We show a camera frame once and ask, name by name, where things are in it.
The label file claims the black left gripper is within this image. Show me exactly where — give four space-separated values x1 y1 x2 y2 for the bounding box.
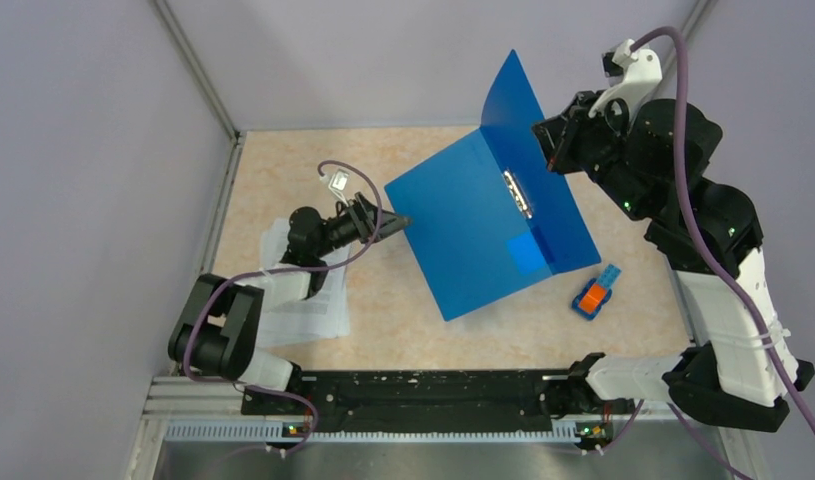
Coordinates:
315 192 413 258

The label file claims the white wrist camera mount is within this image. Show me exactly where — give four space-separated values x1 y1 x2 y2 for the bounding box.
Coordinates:
320 168 350 205
588 39 663 119

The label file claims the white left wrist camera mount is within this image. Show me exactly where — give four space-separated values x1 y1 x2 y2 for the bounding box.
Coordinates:
320 168 350 205

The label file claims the grey aluminium frame post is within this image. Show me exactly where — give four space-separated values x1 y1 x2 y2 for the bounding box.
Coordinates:
679 0 719 46

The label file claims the white printed paper stack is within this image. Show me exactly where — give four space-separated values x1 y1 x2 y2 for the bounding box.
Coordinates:
253 217 353 350

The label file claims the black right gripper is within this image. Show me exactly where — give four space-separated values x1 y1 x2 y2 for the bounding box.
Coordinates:
530 89 656 223

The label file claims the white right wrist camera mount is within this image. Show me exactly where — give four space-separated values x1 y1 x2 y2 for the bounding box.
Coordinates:
588 39 663 119

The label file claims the grey left frame post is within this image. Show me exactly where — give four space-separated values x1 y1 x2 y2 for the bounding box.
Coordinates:
148 0 240 145

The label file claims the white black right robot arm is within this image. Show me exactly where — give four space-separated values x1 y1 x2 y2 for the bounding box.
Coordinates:
532 91 815 433

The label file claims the blue plastic file folder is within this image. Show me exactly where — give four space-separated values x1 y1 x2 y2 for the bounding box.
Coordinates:
384 51 601 321

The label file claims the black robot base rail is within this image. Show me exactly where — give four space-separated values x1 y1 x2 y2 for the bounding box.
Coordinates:
241 369 634 434

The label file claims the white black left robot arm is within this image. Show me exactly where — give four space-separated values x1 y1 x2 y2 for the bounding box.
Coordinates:
167 193 412 414

